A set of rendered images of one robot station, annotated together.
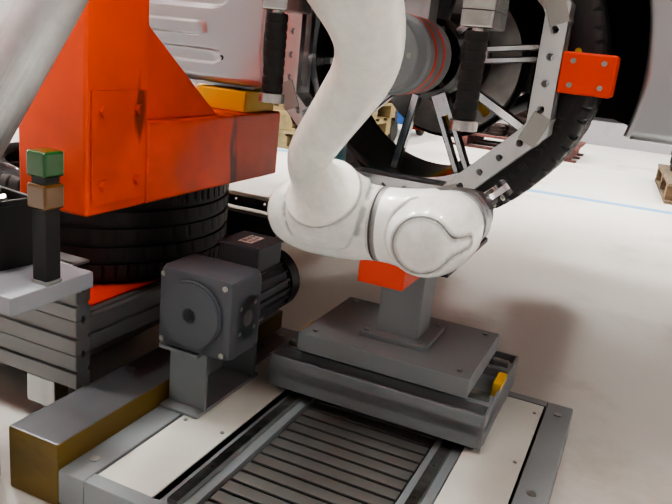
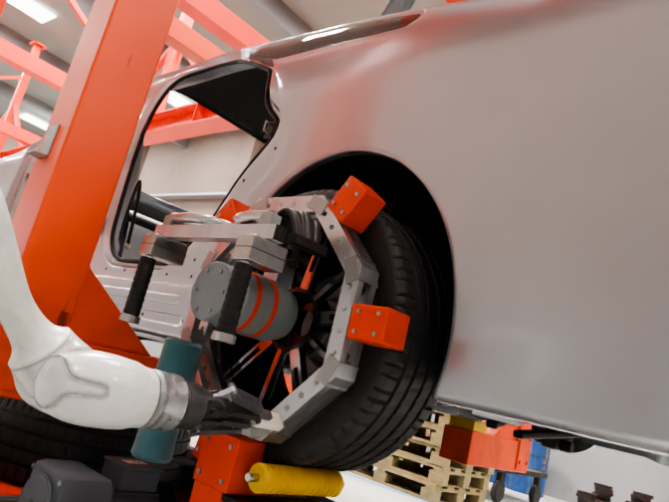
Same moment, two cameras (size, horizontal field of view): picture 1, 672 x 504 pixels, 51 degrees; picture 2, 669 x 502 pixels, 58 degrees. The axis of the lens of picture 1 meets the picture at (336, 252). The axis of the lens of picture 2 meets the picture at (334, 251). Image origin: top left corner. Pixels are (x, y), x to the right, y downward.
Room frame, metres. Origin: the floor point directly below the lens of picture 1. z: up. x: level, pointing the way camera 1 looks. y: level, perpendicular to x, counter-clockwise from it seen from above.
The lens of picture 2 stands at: (0.14, -0.72, 0.72)
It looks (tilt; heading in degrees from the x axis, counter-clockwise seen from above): 13 degrees up; 22
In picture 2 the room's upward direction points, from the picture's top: 14 degrees clockwise
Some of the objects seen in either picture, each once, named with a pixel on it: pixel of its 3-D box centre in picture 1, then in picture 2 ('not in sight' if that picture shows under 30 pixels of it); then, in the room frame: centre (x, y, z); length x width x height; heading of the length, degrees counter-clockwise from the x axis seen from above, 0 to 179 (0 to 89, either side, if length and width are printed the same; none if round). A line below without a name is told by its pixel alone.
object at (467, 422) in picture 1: (397, 369); not in sight; (1.54, -0.18, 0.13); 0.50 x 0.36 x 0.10; 67
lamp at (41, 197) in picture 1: (45, 195); not in sight; (1.04, 0.45, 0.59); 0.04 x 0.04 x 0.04; 67
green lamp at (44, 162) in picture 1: (45, 162); not in sight; (1.04, 0.45, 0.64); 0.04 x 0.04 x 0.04; 67
